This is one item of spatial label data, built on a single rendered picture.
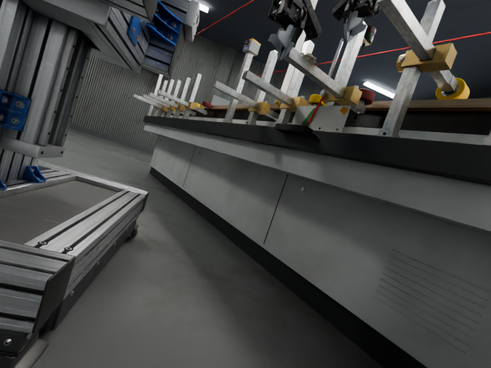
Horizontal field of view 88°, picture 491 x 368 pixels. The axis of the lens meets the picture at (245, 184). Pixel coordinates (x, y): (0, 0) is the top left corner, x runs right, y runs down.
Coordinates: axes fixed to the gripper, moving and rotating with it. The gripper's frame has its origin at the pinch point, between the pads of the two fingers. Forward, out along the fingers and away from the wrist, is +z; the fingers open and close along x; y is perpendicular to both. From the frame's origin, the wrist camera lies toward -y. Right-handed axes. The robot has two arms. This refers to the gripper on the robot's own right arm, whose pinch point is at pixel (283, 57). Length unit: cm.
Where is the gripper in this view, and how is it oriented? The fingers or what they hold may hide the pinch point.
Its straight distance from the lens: 85.3
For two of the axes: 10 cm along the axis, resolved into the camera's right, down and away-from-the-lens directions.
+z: -3.2, 9.5, 0.6
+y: -7.8, -2.2, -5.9
